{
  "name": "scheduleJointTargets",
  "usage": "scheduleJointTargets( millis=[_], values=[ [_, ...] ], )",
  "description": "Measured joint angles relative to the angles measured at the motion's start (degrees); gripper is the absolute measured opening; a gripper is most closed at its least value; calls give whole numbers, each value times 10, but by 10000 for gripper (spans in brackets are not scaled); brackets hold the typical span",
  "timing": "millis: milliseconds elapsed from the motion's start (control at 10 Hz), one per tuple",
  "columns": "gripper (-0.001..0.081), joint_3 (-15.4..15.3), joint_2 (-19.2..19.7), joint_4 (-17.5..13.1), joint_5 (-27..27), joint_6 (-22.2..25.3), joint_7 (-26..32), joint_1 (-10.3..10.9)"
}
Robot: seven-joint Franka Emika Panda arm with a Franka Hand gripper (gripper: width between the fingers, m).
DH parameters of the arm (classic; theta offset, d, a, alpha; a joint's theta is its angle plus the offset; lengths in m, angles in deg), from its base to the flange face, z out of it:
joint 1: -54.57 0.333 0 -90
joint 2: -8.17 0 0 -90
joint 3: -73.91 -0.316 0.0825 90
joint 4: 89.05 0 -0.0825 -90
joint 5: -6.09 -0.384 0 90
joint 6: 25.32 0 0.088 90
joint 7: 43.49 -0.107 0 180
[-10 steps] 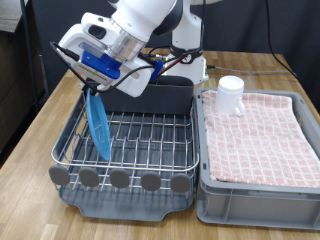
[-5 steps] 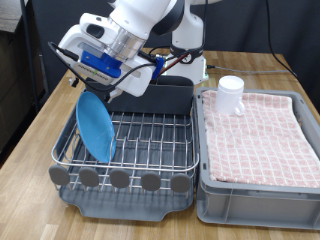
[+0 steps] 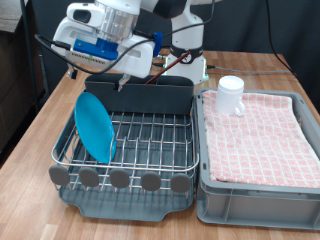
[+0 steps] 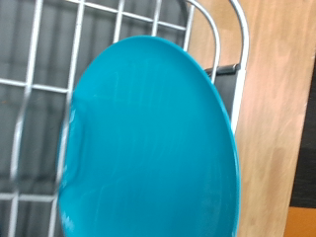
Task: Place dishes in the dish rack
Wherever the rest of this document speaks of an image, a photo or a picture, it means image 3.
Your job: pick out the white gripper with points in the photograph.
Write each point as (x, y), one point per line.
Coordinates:
(140, 60)

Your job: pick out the blue plastic plate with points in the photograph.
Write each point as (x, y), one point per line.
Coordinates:
(93, 126)

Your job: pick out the reddish brown wooden spoon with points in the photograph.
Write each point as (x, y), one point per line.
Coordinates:
(166, 69)

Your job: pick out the white mug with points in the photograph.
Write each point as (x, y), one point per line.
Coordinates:
(228, 96)

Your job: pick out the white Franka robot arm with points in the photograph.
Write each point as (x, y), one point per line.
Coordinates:
(186, 33)

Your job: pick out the dark grey cutlery holder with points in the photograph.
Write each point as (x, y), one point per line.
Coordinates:
(150, 96)

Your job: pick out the black metal pole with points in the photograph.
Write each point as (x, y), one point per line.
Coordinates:
(28, 50)

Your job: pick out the dark cabinet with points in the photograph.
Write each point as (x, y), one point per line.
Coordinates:
(13, 83)

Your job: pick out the grey plastic drain tray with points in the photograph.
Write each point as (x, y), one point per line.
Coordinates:
(116, 206)

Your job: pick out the pink checked towel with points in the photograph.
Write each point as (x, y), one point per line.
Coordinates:
(256, 140)

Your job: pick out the grey plastic crate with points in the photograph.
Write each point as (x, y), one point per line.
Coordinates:
(253, 208)

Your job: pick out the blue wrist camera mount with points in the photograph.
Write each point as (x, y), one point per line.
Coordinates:
(96, 50)

